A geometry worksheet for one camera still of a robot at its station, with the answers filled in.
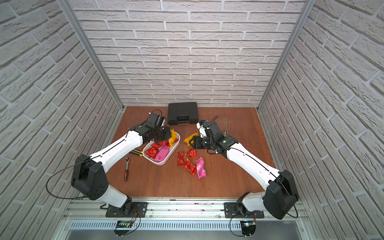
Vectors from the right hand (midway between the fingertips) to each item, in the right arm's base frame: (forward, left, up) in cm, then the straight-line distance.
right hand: (194, 142), depth 79 cm
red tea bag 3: (+1, +2, -14) cm, 14 cm away
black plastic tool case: (+39, +8, -17) cm, 43 cm away
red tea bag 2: (-2, +9, -15) cm, 18 cm away
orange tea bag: (+11, +5, -16) cm, 20 cm away
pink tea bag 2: (+1, +20, -14) cm, 25 cm away
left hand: (+9, +11, -2) cm, 14 cm away
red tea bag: (-8, +3, -15) cm, 18 cm away
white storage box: (+2, +14, -13) cm, 19 cm away
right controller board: (-38, -24, -21) cm, 50 cm away
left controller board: (-33, +38, -21) cm, 54 cm away
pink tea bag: (-8, -3, -15) cm, 17 cm away
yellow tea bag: (+4, +12, 0) cm, 12 cm away
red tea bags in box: (+3, +26, -13) cm, 30 cm away
